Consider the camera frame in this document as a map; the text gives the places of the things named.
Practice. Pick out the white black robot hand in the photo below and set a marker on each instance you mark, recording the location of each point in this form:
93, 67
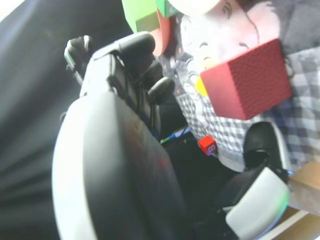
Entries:
112, 162

